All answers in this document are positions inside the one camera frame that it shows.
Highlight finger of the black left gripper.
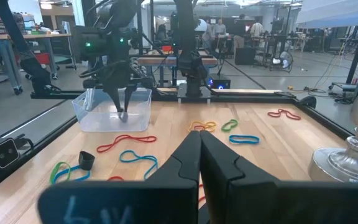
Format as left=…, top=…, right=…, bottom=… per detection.
left=123, top=86, right=138, bottom=113
left=104, top=87, right=125, bottom=114

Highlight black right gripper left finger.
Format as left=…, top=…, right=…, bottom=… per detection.
left=37, top=130, right=202, bottom=224

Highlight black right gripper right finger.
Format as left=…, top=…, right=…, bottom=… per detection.
left=200, top=129, right=358, bottom=224

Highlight green wide rubber band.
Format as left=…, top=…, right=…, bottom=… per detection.
left=49, top=161, right=71, bottom=185

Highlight thin yellow rubber band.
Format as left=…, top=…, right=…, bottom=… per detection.
left=188, top=120, right=218, bottom=133

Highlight clear plastic bin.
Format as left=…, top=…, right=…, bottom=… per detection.
left=71, top=88, right=152, bottom=133

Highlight blue wide rubber band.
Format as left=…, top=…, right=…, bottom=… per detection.
left=53, top=164, right=91, bottom=184

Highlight red storage bin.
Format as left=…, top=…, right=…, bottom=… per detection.
left=35, top=52, right=51, bottom=65

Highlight black box blue light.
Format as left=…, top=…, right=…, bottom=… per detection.
left=209, top=73, right=231, bottom=90

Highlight person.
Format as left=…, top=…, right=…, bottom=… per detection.
left=233, top=14, right=247, bottom=50
left=202, top=23, right=214, bottom=47
left=213, top=19, right=227, bottom=40
left=249, top=19, right=264, bottom=40

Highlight wooden workbench grey legs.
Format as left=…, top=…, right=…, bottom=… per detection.
left=0, top=32, right=74, bottom=96

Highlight black cabinet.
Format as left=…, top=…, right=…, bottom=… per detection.
left=234, top=46, right=257, bottom=65

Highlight floor fan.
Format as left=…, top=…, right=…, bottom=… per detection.
left=271, top=50, right=294, bottom=73

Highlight black desk on wheels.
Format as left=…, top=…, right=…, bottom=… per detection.
left=328, top=24, right=358, bottom=94

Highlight wooden table black frame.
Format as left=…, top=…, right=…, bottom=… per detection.
left=137, top=49, right=219, bottom=88

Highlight black diagonal frame strut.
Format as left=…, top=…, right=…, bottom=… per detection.
left=0, top=0, right=62, bottom=95

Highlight black aluminium table frame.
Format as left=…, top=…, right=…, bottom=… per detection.
left=0, top=86, right=354, bottom=198

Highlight black floor cable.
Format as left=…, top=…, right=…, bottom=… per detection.
left=303, top=88, right=354, bottom=105

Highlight black table-level camera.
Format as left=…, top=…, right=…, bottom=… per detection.
left=0, top=134, right=35, bottom=172

